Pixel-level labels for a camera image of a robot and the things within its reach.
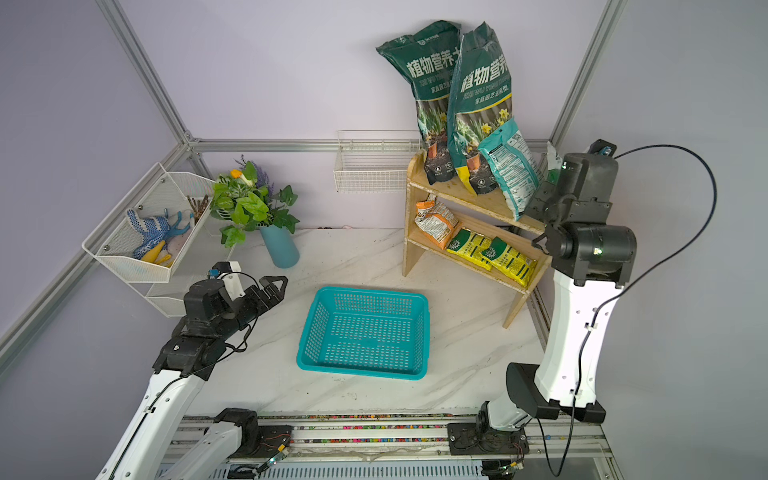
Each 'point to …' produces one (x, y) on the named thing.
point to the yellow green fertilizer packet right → (510, 261)
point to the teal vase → (281, 245)
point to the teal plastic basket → (367, 332)
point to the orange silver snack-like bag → (436, 221)
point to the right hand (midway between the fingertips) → (551, 202)
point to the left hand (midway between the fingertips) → (277, 285)
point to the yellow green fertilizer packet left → (469, 245)
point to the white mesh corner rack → (184, 200)
